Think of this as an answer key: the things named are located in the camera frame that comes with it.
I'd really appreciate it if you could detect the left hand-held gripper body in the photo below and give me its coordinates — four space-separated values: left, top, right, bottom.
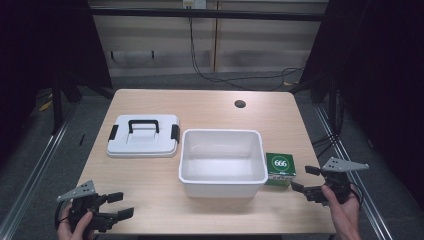
55 179 117 234

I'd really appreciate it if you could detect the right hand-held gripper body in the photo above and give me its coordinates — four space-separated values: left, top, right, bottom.
304 156 370 207

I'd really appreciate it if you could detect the green and white carton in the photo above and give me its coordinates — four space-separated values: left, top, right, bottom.
264 152 297 187

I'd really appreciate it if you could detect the white plastic storage box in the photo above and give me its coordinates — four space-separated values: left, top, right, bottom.
178 128 269 199

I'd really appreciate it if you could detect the person's left hand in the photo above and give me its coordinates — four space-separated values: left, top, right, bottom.
56 203 96 240

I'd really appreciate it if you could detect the person's right hand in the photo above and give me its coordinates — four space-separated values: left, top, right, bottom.
320 184 363 234

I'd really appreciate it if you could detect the black metal stand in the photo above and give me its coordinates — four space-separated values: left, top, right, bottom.
49 74 116 135

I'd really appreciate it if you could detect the yellow floor tape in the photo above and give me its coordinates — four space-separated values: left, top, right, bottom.
38 98 54 113

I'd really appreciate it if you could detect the dark curtain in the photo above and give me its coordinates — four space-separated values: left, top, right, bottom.
0 0 114 169
299 0 424 209

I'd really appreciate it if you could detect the black horizontal metal bar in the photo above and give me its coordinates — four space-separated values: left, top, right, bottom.
89 7 330 23

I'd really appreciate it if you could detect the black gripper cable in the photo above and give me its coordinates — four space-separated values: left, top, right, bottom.
53 199 70 232

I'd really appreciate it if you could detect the bundle of black cables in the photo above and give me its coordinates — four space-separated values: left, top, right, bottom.
310 91 346 159

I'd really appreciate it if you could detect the metal floor rail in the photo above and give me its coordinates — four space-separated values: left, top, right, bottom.
0 106 78 240
314 105 395 240

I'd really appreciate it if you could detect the white lid with black handle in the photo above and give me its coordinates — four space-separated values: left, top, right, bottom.
106 114 181 159

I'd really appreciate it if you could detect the long black floor cable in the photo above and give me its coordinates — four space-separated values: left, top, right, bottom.
188 18 305 92

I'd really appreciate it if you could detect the white wall socket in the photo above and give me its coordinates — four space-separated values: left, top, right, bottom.
182 0 208 10

